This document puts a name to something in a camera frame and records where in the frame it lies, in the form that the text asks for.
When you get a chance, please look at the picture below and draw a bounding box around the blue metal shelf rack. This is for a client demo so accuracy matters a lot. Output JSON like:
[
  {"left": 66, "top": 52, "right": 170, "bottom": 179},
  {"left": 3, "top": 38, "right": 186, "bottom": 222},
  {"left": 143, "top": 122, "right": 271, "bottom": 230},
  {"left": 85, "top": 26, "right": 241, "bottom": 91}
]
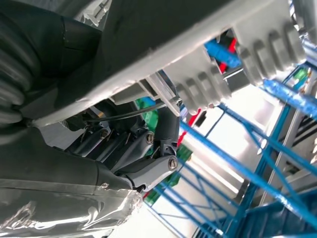
[{"left": 142, "top": 39, "right": 317, "bottom": 238}]

